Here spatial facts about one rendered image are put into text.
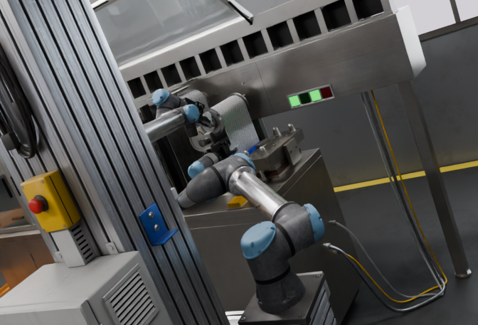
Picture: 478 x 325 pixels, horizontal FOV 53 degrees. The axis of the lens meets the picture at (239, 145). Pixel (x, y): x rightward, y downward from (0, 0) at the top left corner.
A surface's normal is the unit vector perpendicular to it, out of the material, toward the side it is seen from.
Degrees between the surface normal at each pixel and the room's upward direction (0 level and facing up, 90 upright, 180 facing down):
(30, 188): 90
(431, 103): 90
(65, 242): 90
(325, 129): 90
